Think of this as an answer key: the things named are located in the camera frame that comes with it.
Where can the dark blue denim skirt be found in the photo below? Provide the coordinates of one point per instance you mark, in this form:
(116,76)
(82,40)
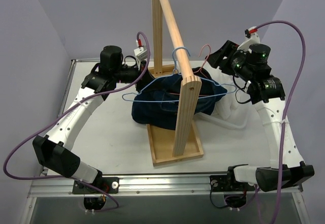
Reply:
(158,104)

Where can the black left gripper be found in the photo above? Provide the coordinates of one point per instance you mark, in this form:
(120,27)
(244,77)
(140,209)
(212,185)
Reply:
(143,72)

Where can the wooden clothes rack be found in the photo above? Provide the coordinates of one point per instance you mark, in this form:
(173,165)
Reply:
(168,146)

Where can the white pleated skirt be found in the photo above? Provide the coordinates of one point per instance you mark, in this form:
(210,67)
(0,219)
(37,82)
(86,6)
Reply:
(231,105)

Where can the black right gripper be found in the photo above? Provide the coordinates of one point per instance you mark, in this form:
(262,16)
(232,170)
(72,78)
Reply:
(222,54)

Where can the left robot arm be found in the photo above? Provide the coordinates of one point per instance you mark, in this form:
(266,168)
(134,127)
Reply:
(53,150)

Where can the pink wire hanger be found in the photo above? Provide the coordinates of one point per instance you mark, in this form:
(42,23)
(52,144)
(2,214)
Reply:
(171,84)

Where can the white perforated plastic basket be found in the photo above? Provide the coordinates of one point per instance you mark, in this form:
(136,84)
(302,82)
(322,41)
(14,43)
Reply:
(234,124)

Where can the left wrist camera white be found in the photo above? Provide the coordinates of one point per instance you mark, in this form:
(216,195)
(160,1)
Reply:
(140,53)

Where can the aluminium mounting rail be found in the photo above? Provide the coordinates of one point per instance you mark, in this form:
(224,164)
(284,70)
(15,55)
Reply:
(131,185)

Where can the blue wire hanger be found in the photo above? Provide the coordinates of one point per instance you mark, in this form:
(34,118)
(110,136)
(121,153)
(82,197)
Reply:
(154,86)

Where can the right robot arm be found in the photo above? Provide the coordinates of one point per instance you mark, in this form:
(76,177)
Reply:
(287,167)

